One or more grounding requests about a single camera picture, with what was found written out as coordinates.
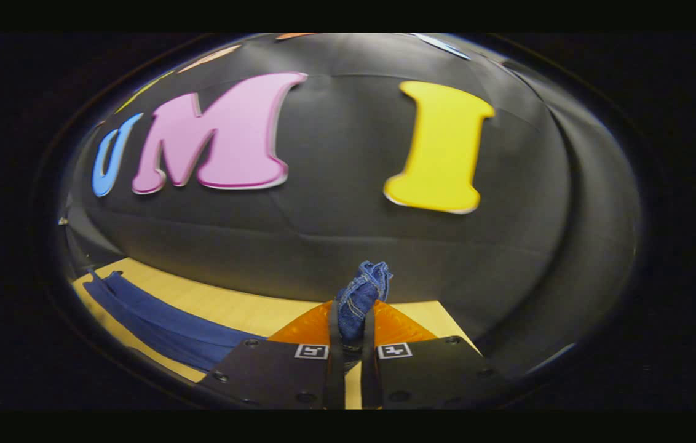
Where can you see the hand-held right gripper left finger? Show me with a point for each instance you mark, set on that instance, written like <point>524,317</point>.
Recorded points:
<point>274,375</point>

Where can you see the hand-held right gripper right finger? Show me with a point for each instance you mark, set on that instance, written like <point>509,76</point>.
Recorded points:
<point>434,375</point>

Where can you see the blue denim jeans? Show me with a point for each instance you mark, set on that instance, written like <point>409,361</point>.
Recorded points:
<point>357,301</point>

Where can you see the black backdrop cloth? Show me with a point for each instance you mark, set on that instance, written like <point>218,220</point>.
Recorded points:
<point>336,215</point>

